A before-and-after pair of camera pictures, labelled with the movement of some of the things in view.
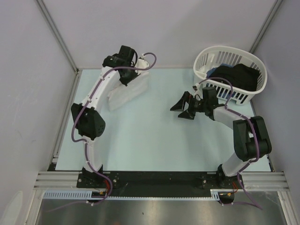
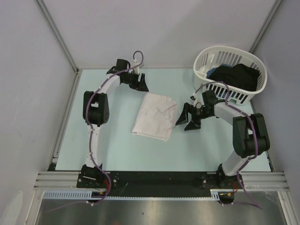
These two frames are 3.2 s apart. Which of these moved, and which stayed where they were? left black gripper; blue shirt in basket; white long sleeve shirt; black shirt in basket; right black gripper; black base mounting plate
Moved: white long sleeve shirt; right black gripper
Stayed: left black gripper; blue shirt in basket; black shirt in basket; black base mounting plate
